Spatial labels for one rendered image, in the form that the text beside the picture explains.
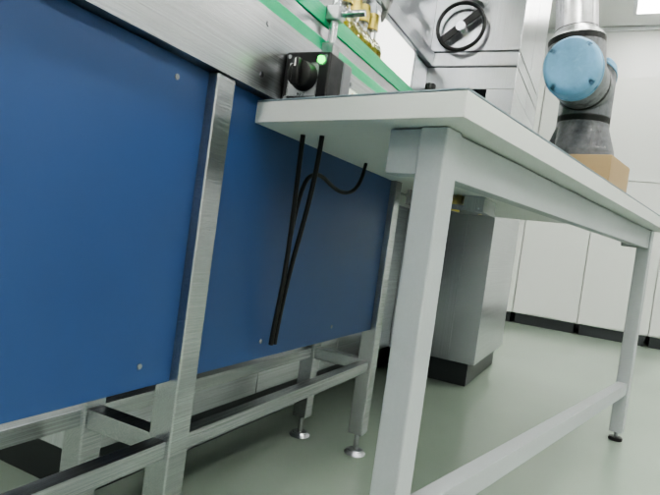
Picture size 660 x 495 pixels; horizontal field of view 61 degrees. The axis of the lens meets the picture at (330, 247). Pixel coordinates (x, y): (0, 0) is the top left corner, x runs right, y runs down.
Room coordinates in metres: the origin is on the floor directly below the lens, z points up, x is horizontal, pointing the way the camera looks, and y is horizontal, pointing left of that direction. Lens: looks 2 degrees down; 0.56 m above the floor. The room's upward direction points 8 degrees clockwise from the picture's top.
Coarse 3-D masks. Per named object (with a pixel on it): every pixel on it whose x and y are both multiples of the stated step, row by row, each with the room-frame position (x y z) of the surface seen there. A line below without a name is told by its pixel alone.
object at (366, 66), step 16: (272, 0) 0.87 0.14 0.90; (288, 0) 0.91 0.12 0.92; (304, 0) 0.95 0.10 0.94; (288, 16) 0.91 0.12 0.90; (304, 16) 0.96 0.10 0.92; (320, 16) 1.00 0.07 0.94; (304, 32) 0.96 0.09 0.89; (320, 32) 1.02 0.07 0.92; (352, 32) 1.12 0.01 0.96; (320, 48) 1.02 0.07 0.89; (352, 48) 1.13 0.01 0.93; (368, 48) 1.20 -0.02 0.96; (352, 64) 1.14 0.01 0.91; (368, 64) 1.21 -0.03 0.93; (384, 64) 1.29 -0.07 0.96; (368, 80) 1.22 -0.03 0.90; (384, 80) 1.31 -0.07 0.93; (400, 80) 1.39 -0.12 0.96
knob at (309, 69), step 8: (296, 64) 0.84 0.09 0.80; (304, 64) 0.84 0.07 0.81; (312, 64) 0.86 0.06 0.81; (288, 72) 0.86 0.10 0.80; (296, 72) 0.84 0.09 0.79; (304, 72) 0.84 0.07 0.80; (312, 72) 0.85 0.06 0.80; (288, 80) 0.86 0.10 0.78; (296, 80) 0.84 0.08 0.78; (304, 80) 0.84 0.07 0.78; (312, 80) 0.85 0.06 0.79; (296, 88) 0.87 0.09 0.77; (304, 88) 0.86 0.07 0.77
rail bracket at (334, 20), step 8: (336, 0) 1.01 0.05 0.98; (328, 8) 1.02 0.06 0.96; (336, 8) 1.01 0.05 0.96; (328, 16) 1.01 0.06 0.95; (336, 16) 1.01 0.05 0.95; (344, 16) 1.01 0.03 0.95; (352, 16) 1.00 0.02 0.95; (360, 16) 1.00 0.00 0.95; (336, 24) 1.02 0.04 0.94; (328, 32) 1.02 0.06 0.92; (336, 32) 1.02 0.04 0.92; (328, 40) 1.02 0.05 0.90; (328, 48) 1.01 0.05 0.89; (336, 48) 1.02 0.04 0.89
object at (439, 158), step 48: (432, 144) 0.71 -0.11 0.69; (432, 192) 0.71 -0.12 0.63; (480, 192) 0.85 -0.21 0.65; (528, 192) 0.95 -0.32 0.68; (432, 240) 0.70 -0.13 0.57; (624, 240) 1.56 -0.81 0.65; (432, 288) 0.72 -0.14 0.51; (432, 336) 0.73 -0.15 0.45; (624, 336) 1.87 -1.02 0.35; (624, 384) 1.82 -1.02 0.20; (384, 432) 0.72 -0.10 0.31; (528, 432) 1.17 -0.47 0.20; (384, 480) 0.71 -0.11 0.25; (480, 480) 0.93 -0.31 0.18
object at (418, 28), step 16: (400, 0) 2.07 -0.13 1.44; (416, 0) 2.23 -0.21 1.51; (432, 0) 2.39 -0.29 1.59; (400, 16) 2.03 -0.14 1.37; (416, 16) 2.25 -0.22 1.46; (432, 16) 2.42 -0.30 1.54; (416, 32) 2.21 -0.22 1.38; (432, 32) 2.44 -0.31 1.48; (416, 48) 2.24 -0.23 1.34; (416, 64) 2.32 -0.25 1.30; (432, 64) 2.43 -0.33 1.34; (416, 80) 2.34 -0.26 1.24
